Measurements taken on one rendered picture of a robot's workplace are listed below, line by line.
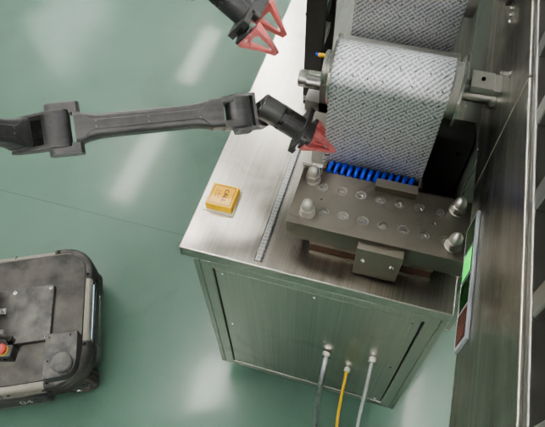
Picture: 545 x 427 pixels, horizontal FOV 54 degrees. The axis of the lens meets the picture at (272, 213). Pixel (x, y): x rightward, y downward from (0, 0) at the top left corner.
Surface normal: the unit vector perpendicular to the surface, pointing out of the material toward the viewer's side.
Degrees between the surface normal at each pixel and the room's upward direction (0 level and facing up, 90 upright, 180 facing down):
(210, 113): 36
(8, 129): 71
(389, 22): 92
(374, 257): 90
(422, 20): 92
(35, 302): 0
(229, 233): 0
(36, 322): 0
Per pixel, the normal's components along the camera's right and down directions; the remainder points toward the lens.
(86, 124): 0.19, 0.00
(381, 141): -0.29, 0.79
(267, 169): -0.02, -0.56
